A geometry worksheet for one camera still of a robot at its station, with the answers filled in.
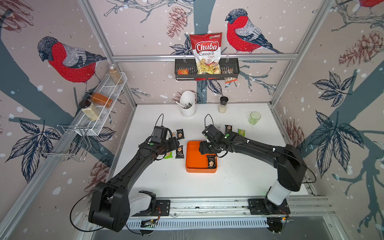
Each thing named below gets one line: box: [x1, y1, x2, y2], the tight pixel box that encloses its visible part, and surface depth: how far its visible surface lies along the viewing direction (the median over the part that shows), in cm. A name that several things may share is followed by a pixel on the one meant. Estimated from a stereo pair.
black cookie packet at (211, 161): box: [207, 155, 216, 169], surface depth 88 cm
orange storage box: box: [185, 141, 218, 174], surface depth 89 cm
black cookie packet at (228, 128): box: [224, 124, 233, 134], surface depth 106 cm
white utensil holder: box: [179, 90, 196, 117], surface depth 109 cm
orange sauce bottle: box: [90, 92, 114, 109], surface depth 74 cm
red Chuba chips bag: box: [189, 32, 223, 75], surface depth 85 cm
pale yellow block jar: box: [78, 99, 101, 122], surface depth 68 cm
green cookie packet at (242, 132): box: [237, 128, 246, 137], surface depth 105 cm
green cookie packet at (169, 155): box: [164, 151, 173, 159], surface depth 94 cm
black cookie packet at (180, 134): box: [176, 128, 185, 140], surface depth 103 cm
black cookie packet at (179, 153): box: [175, 145, 185, 159], surface depth 94 cm
